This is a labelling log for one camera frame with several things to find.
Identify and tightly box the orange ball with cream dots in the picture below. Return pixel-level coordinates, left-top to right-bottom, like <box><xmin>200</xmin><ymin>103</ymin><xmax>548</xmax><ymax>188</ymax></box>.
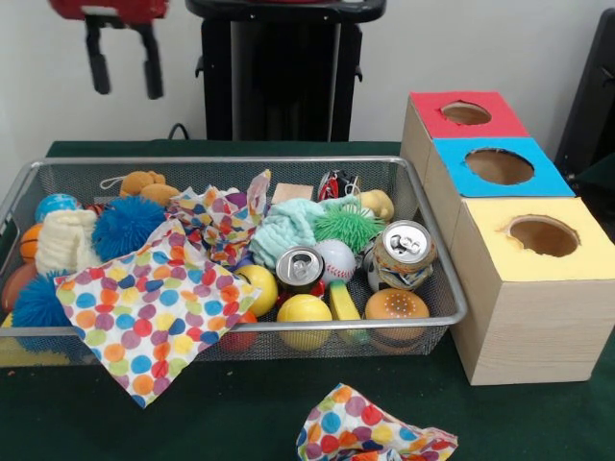
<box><xmin>364</xmin><ymin>288</ymin><xmax>431</xmax><ymax>349</ymax></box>

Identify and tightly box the cream knitted cloth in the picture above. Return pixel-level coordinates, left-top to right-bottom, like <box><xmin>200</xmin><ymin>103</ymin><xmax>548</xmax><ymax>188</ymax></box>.
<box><xmin>37</xmin><ymin>209</ymin><xmax>102</xmax><ymax>278</ymax></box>

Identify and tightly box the white baseball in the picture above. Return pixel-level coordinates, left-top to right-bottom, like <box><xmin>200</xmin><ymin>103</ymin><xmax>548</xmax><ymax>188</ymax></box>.
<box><xmin>312</xmin><ymin>240</ymin><xmax>357</xmax><ymax>285</ymax></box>

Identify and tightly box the crushed silver drink can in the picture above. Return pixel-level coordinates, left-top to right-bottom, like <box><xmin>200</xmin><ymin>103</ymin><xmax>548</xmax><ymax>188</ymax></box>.
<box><xmin>373</xmin><ymin>221</ymin><xmax>438</xmax><ymax>292</ymax></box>

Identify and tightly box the black cable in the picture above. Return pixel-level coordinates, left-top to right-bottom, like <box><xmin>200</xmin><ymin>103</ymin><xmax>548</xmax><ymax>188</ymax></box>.
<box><xmin>168</xmin><ymin>121</ymin><xmax>205</xmax><ymax>142</ymax></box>

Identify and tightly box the blue spiky rubber ball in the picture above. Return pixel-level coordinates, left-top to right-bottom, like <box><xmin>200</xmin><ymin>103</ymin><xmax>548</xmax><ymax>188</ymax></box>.
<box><xmin>91</xmin><ymin>195</ymin><xmax>166</xmax><ymax>262</ymax></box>
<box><xmin>12</xmin><ymin>271</ymin><xmax>76</xmax><ymax>352</ymax></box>

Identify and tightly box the wooden box with three holes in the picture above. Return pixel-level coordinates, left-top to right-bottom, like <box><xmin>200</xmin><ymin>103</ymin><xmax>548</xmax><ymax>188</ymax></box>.
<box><xmin>400</xmin><ymin>91</ymin><xmax>615</xmax><ymax>387</ymax></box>

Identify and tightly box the shallow clear mesh bin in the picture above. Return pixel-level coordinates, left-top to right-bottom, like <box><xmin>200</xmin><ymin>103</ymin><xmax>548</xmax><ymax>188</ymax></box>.
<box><xmin>0</xmin><ymin>156</ymin><xmax>469</xmax><ymax>368</ymax></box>

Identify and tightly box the colourful patterned cloth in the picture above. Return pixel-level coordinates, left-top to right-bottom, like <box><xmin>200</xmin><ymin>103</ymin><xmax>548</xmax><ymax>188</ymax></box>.
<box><xmin>296</xmin><ymin>384</ymin><xmax>460</xmax><ymax>461</ymax></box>

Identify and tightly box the tan plush animal toy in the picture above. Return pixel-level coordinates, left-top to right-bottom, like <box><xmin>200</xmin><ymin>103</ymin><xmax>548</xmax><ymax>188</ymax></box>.
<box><xmin>101</xmin><ymin>171</ymin><xmax>182</xmax><ymax>207</ymax></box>

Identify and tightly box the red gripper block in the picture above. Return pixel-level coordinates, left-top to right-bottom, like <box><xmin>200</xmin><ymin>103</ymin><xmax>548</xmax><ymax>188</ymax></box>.
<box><xmin>50</xmin><ymin>0</ymin><xmax>169</xmax><ymax>101</ymax></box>

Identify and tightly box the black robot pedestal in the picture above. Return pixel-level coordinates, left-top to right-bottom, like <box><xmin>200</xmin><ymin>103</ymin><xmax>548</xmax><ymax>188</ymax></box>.
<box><xmin>185</xmin><ymin>0</ymin><xmax>387</xmax><ymax>143</ymax></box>

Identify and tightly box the black panel stand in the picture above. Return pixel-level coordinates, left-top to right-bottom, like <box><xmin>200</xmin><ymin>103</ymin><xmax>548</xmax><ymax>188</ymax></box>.
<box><xmin>555</xmin><ymin>8</ymin><xmax>615</xmax><ymax>183</ymax></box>

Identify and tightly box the mint green knitted cloth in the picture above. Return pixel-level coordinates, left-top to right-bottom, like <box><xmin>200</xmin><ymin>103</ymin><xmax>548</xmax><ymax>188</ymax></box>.
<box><xmin>250</xmin><ymin>199</ymin><xmax>332</xmax><ymax>270</ymax></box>

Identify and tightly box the dark green table cloth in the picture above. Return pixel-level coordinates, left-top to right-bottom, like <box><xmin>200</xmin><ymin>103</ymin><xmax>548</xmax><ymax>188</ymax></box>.
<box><xmin>575</xmin><ymin>152</ymin><xmax>615</xmax><ymax>190</ymax></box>
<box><xmin>0</xmin><ymin>139</ymin><xmax>615</xmax><ymax>461</ymax></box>

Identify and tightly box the green spiky rubber ball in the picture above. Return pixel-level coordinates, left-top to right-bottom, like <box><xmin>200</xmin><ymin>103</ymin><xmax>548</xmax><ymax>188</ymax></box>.
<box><xmin>312</xmin><ymin>205</ymin><xmax>383</xmax><ymax>253</ymax></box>

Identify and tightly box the polka dot cloth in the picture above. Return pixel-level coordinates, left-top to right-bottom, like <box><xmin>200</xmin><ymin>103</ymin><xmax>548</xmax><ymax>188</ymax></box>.
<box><xmin>53</xmin><ymin>216</ymin><xmax>262</xmax><ymax>409</ymax></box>

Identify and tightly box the whitish foil wrapper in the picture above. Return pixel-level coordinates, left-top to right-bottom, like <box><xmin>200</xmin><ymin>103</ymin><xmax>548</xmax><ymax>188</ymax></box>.
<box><xmin>168</xmin><ymin>170</ymin><xmax>273</xmax><ymax>268</ymax></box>

